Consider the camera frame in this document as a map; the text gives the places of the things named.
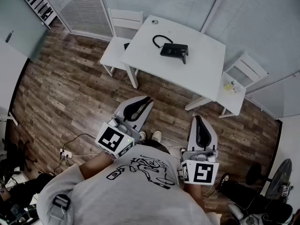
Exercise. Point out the round floor fan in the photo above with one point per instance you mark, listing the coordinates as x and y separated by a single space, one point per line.
280 179

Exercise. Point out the person's left forearm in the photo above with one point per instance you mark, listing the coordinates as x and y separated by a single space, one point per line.
93 166

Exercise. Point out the person's right shoe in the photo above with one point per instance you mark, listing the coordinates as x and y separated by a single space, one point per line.
157 136

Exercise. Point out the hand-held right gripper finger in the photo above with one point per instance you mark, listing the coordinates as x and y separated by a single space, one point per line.
213 142
192 137

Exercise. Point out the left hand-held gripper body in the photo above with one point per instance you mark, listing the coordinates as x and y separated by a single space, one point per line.
110 139

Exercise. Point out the person's grey printed t-shirt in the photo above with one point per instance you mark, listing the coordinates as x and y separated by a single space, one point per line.
131 196

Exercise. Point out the black box with cable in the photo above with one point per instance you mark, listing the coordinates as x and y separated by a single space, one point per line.
172 49

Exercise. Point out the person's left shoe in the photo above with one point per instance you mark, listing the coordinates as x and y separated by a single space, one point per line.
142 136

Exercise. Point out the white power strip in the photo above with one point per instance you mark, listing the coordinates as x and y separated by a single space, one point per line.
66 153

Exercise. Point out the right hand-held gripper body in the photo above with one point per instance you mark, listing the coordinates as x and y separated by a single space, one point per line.
201 172

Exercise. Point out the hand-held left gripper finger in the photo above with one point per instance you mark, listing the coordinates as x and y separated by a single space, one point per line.
123 107
145 116

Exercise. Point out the black bag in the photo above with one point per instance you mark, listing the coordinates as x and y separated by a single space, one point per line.
246 196

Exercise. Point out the person's right forearm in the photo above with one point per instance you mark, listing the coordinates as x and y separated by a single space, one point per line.
195 196

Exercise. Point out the black patterned sneaker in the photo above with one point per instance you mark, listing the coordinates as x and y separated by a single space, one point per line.
223 180

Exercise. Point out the small yellow bottle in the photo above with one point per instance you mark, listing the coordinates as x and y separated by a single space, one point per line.
227 86

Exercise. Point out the white table leg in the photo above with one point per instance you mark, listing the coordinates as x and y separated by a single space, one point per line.
132 77
197 104

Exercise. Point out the person's shoe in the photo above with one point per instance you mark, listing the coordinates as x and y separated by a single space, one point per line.
157 136
142 136

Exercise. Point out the flat black device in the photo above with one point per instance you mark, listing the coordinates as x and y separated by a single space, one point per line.
126 46

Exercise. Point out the white wall shelf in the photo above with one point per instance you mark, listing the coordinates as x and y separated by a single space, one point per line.
37 2

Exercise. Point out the white chair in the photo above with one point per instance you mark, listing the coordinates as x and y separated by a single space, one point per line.
114 51
232 101

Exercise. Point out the person's dark trousers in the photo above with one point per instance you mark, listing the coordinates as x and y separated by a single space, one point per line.
157 145

